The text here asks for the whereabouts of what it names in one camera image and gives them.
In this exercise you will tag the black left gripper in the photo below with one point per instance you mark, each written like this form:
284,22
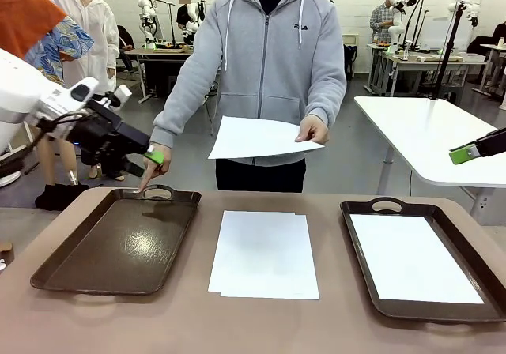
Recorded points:
110,132

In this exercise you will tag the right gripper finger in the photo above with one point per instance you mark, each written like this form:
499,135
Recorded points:
466,157
490,140

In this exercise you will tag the right forearm grey sleeve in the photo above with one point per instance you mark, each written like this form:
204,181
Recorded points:
174,113

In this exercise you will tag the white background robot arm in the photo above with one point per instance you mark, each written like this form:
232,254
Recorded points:
193,18
472,14
147,22
397,34

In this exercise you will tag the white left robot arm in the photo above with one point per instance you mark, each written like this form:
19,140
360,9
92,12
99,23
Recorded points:
20,97

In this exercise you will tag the person's right hand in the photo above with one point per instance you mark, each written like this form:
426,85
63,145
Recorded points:
166,162

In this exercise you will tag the person's left hand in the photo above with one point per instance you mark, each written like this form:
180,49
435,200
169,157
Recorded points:
316,130

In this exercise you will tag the white table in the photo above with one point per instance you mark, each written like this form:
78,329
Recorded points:
415,132

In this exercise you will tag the brown plastic serving tray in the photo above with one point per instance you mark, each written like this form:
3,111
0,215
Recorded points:
118,247
415,311

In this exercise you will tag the black bag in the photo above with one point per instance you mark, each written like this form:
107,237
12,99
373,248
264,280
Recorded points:
59,198

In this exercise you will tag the black tripod stand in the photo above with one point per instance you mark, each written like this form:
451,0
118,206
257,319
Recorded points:
448,53

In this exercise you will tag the grey background workbench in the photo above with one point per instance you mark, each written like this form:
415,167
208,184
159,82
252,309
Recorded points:
427,62

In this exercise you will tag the grey background desk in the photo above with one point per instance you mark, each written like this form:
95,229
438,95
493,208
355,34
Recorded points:
166,55

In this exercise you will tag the seated person dark clothes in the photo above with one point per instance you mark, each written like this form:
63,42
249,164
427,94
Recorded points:
123,38

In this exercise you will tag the white round stand base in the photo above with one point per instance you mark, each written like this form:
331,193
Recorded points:
8,178

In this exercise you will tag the person in white coat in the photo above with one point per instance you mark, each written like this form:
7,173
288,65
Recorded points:
91,34

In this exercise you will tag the person in grey hoodie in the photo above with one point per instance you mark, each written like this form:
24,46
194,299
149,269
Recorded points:
269,73

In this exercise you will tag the background person black clothes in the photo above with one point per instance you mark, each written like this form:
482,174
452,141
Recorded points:
182,14

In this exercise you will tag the background person plaid shirt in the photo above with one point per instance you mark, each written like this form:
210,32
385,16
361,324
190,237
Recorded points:
381,20

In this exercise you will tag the person in orange shirt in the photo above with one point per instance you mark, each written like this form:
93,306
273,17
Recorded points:
23,14

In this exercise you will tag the large brown table mat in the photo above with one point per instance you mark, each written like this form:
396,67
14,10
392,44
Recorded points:
253,330

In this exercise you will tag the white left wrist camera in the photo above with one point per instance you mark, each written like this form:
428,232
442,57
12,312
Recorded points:
83,89

